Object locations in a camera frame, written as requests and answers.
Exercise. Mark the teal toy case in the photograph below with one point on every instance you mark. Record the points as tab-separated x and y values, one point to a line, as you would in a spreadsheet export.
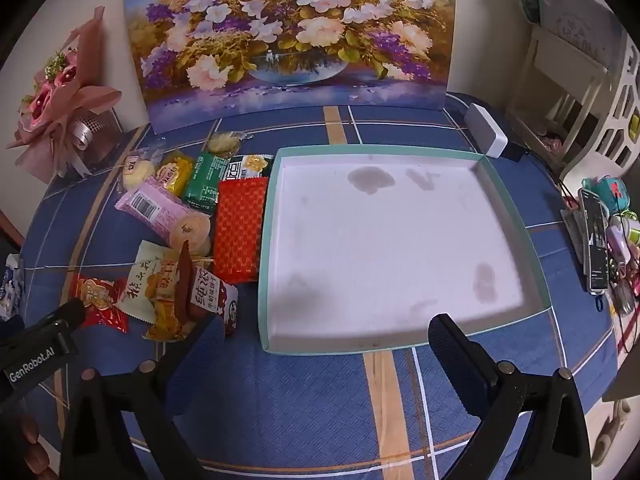
612	192

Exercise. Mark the pink packet with barcode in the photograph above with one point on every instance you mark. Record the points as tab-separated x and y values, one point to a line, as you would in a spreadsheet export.
152	207

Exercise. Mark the green white cracker packet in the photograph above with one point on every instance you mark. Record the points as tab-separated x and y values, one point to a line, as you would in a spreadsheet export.
250	166

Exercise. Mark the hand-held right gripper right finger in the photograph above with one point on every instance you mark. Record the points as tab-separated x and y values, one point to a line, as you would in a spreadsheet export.
450	355

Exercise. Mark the white phone stand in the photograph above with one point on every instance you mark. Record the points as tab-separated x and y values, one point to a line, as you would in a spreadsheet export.
572	232

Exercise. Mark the shallow teal cardboard box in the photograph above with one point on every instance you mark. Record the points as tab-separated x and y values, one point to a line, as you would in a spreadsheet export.
380	250

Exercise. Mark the clear packet round pastry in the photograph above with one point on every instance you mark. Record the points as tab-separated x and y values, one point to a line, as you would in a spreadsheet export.
224	142

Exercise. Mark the pink white small case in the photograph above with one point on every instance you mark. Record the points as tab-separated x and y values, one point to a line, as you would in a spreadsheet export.
617	245

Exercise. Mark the red gold-patterned snack packet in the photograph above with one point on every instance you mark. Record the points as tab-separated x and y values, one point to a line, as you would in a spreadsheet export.
240	230

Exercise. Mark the dark green snack packet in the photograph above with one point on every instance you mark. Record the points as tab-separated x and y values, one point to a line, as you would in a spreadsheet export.
205	182

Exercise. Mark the orange yellow cracker packet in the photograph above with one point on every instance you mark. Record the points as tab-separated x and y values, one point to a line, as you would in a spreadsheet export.
167	310

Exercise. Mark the yellow packet with red label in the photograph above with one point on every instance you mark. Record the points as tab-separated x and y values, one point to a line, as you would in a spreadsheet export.
174	172

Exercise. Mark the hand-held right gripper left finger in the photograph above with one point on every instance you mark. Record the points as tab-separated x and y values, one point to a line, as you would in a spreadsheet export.
187	342

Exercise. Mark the beige slipper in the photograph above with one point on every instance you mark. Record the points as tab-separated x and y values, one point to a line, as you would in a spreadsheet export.
610	432

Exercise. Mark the red and white snack packet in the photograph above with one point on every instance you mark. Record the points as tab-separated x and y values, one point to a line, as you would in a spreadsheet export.
217	302

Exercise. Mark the clear packet pale yellow cake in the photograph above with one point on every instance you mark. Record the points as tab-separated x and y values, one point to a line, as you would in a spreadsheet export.
137	172

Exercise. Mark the flower painting poster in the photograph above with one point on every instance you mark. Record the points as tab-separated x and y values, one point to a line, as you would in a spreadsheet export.
295	35

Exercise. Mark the red packet with gold figure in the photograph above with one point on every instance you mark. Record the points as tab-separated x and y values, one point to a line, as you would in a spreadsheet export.
100	302

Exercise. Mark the white power strip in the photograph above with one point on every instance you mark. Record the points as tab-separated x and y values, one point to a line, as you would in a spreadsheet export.
485	130

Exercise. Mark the blue plaid tablecloth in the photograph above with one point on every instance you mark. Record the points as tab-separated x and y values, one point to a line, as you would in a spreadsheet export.
310	410

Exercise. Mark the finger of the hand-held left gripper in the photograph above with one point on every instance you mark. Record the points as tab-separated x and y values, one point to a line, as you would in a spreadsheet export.
67	315

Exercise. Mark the white wooden chair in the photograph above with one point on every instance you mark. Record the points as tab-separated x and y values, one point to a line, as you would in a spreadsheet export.
575	60

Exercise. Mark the black smartphone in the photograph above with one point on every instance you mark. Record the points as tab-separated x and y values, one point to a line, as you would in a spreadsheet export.
595	242

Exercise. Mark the person's left hand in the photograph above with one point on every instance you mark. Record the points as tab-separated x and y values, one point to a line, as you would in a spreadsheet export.
42	462

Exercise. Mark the pink wrapped flower bouquet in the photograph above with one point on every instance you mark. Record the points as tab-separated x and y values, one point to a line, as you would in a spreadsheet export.
55	95

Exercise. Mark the blue white tissue packet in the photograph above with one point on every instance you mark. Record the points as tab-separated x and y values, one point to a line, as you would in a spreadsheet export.
9	287

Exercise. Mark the pink item under chair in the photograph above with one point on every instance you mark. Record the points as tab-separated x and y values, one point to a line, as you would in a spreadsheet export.
550	142

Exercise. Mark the black power adapter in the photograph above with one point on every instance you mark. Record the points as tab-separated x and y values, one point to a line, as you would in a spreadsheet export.
515	151

